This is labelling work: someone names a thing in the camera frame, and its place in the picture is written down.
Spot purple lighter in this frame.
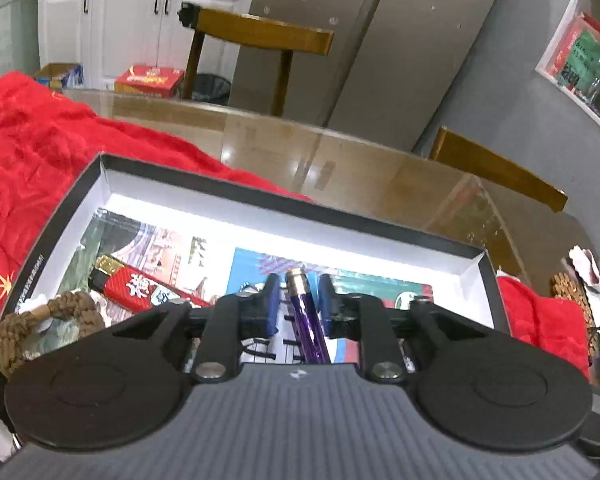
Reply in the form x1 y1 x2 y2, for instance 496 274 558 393
285 268 330 364

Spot olive brown crochet scrunchie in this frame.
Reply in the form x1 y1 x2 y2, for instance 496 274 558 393
0 290 105 379

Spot printed booklet in box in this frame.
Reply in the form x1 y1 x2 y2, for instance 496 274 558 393
54 208 434 366

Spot black shallow cardboard box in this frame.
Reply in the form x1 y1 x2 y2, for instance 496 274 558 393
0 152 512 461

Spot right wooden chair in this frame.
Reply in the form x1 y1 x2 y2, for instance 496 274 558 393
429 127 568 212

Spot wooden chair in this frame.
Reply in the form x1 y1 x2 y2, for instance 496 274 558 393
178 2 335 117
429 127 568 212

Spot black trash bin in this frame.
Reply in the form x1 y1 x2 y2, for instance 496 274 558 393
192 74 232 105

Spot red cardboard box on floor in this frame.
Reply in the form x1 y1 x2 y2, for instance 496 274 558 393
114 65 185 99

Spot red bear print blanket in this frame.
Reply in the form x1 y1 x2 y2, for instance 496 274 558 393
0 72 590 370

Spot left wooden chair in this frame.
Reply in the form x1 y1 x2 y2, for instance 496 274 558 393
178 2 335 117

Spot silver double door refrigerator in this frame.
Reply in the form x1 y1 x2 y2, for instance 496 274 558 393
250 0 494 151

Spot white kitchen cabinet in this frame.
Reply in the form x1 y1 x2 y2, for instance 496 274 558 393
0 0 252 90

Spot white wall shelf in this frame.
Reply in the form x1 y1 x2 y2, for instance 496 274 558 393
535 0 600 127

